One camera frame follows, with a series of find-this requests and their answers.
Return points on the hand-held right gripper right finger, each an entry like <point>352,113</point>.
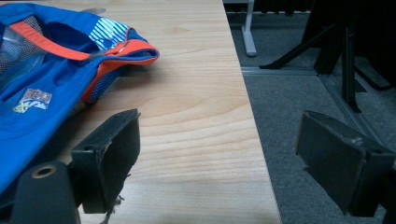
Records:
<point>336,161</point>

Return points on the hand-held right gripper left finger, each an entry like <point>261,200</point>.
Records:
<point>106,161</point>

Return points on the blue and orange garment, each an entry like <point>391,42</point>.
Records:
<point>46,77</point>

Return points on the black metal stand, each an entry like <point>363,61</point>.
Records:
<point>342,46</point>

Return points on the grey table leg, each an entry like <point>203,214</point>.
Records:
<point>248,31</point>

